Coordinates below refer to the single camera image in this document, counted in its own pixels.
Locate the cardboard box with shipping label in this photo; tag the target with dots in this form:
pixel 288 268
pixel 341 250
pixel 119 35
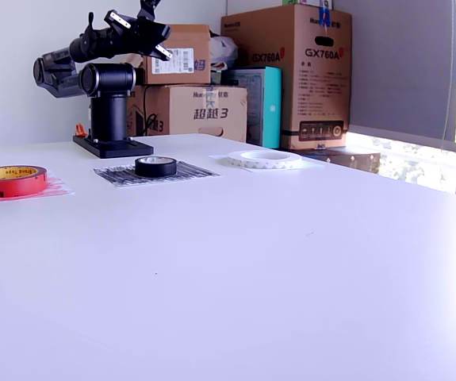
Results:
pixel 200 39

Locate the teal and black carton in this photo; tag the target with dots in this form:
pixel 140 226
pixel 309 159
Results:
pixel 269 107

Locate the dark brown low box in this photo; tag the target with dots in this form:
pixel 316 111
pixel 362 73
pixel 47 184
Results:
pixel 354 160

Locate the black tape roll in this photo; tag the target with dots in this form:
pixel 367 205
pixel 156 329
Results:
pixel 156 170

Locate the orange clamp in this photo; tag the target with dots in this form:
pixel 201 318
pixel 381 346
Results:
pixel 81 130

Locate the cardboard box with black lettering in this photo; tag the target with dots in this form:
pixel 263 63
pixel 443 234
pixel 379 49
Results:
pixel 291 87

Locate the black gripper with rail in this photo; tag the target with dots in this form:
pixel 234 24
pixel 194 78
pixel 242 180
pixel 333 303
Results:
pixel 122 24

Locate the white tape roll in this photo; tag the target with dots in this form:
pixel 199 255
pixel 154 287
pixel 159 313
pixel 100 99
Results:
pixel 263 162

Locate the grey roller blind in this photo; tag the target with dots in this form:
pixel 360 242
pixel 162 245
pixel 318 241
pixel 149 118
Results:
pixel 402 71

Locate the blank white paper sheet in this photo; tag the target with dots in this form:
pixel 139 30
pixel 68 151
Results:
pixel 315 164

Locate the red tape roll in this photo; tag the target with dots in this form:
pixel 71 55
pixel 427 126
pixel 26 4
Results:
pixel 13 184

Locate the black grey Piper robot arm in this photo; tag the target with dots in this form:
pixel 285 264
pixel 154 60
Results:
pixel 108 79

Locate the large printed brown cardboard box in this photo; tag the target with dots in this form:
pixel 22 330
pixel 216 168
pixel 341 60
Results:
pixel 192 115

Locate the white plastic bag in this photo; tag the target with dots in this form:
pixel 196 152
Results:
pixel 223 47

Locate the black scribbled paper sheet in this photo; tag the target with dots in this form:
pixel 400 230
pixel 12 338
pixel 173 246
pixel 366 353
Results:
pixel 196 174

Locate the red scribbled paper sheet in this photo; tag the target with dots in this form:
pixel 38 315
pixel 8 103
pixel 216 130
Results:
pixel 59 188

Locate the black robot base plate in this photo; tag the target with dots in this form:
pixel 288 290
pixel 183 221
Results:
pixel 124 150

